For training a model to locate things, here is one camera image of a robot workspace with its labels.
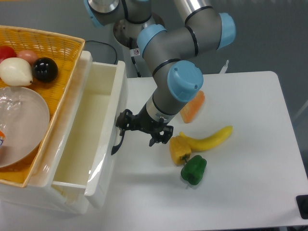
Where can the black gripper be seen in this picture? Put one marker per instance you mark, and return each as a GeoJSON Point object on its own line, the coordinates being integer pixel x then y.
{"type": "Point", "coordinates": [159, 131]}

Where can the white drawer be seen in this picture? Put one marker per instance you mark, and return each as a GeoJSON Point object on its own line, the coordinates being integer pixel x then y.
{"type": "Point", "coordinates": [108, 94]}

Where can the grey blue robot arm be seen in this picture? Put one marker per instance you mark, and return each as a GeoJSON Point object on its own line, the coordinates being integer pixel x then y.
{"type": "Point", "coordinates": [167, 55]}

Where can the white drawer cabinet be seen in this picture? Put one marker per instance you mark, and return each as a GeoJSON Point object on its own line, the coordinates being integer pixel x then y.
{"type": "Point", "coordinates": [29, 195]}

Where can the yellow bell pepper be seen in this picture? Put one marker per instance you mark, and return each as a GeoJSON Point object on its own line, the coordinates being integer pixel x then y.
{"type": "Point", "coordinates": [180, 150]}

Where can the yellow banana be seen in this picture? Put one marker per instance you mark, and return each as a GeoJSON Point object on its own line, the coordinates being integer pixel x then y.
{"type": "Point", "coordinates": [204, 144]}

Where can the green bell pepper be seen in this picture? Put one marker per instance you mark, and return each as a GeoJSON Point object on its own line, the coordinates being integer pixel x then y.
{"type": "Point", "coordinates": [193, 170]}

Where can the yellow woven basket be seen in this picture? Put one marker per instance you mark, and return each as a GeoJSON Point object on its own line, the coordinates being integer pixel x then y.
{"type": "Point", "coordinates": [58, 55]}

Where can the black ball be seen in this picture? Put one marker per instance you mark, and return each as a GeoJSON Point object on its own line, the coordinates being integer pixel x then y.
{"type": "Point", "coordinates": [45, 70]}

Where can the pink round fruit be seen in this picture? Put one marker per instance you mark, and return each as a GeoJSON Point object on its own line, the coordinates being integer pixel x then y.
{"type": "Point", "coordinates": [28, 55]}

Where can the clear plastic bag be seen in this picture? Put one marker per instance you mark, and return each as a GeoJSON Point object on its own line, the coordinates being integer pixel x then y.
{"type": "Point", "coordinates": [10, 104]}

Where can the red tomato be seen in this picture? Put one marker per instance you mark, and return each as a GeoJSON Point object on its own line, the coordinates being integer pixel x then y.
{"type": "Point", "coordinates": [6, 52]}

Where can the black table corner object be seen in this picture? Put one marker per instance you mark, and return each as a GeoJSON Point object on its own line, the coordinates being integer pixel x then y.
{"type": "Point", "coordinates": [302, 202]}

